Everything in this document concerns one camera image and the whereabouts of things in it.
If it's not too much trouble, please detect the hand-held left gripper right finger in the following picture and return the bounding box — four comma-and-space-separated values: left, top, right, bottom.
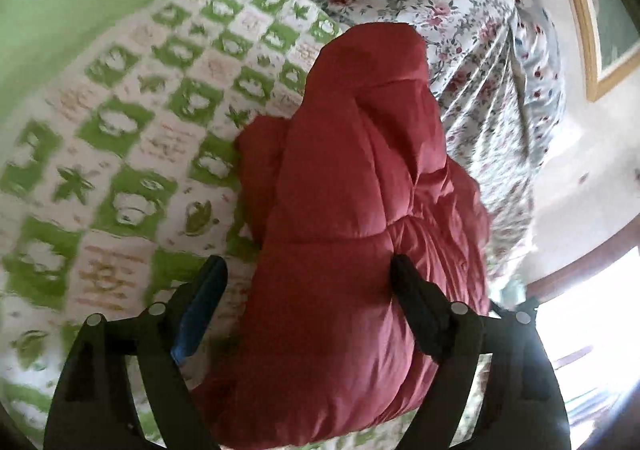
390, 254, 573, 450

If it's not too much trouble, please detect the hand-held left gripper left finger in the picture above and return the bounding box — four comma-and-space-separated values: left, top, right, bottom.
42, 255, 228, 450

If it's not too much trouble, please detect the red quilted jacket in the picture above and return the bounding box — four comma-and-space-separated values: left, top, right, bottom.
192, 23, 493, 446

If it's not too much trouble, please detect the green checked blanket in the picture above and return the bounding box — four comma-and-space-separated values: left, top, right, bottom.
0, 0, 491, 450

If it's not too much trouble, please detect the small-flower print pillow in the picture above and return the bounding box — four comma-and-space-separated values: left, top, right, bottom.
505, 0, 568, 181

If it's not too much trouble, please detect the window with wooden frame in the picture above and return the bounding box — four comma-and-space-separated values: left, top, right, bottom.
522, 225, 640, 436

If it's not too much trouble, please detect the wooden picture frame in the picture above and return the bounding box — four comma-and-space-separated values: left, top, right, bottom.
542, 0, 640, 104

